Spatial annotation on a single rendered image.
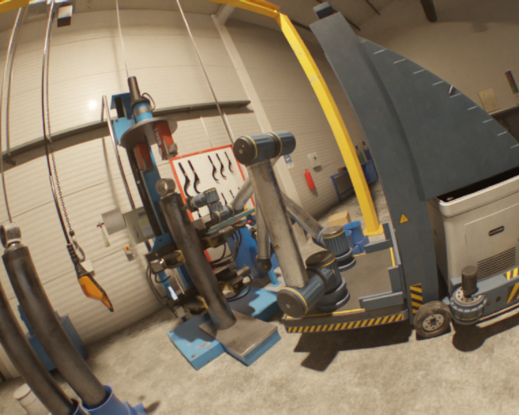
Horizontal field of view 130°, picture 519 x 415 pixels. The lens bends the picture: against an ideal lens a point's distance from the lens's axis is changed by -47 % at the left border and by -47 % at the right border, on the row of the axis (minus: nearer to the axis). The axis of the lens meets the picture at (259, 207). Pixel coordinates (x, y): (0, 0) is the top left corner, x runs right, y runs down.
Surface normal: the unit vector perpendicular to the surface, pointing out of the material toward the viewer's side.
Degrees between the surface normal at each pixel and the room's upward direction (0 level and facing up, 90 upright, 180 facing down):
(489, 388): 0
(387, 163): 90
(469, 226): 90
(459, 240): 90
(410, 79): 90
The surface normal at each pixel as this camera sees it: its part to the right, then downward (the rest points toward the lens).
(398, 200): -0.44, 0.24
